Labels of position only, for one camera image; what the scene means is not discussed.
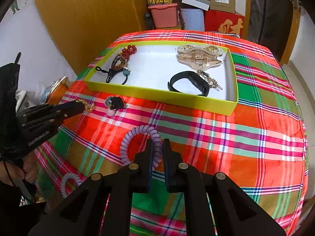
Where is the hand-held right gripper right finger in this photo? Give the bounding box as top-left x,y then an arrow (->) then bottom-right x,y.
163,139 -> 287,236

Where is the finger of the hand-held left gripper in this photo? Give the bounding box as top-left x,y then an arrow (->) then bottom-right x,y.
16,101 -> 86,119
21,114 -> 75,129

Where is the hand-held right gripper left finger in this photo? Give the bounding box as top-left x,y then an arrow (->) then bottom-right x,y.
28,138 -> 155,236

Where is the gold chain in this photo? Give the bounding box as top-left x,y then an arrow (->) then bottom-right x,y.
75,99 -> 95,113

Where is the purple spiral hair tie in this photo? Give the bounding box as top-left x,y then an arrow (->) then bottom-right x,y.
120,125 -> 163,171

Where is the white spiral hair tie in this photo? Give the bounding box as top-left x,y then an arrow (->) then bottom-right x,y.
60,173 -> 83,198

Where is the brown bead bracelet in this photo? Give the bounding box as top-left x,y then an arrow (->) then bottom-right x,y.
95,54 -> 130,79

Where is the black hair tie teal bead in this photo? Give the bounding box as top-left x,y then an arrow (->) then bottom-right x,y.
106,66 -> 132,85

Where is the red bead bracelet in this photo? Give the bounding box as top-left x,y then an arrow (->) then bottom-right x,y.
116,45 -> 138,61

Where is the black smart band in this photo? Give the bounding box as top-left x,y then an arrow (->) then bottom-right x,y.
168,71 -> 211,97

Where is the yellow cardboard box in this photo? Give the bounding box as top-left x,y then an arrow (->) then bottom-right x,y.
84,41 -> 239,116

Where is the gold hair clip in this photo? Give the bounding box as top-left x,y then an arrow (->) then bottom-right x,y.
196,69 -> 223,90

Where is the clear hair claw clip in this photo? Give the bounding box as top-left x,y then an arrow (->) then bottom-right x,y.
177,44 -> 228,72

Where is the person's left hand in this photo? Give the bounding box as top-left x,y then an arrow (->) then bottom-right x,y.
15,152 -> 40,185

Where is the orange bag in cardboard box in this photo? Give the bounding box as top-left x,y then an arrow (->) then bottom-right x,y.
47,77 -> 70,104

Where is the plaid tablecloth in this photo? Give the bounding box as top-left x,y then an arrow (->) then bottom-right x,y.
34,29 -> 308,236

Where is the wooden wardrobe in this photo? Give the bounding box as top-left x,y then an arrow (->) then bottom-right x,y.
31,0 -> 148,74

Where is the pink plastic bin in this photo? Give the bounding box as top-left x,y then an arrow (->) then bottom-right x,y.
148,2 -> 179,29

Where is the lavender bucket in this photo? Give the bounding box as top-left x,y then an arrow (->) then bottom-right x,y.
180,8 -> 205,31

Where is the red box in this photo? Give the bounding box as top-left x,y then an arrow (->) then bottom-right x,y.
204,10 -> 245,40

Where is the white box striped edge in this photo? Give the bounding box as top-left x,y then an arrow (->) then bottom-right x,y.
182,0 -> 211,10

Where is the wooden door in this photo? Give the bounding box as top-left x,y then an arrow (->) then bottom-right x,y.
246,0 -> 302,65

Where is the hair tie with pastel balls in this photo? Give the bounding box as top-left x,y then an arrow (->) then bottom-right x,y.
105,96 -> 126,117

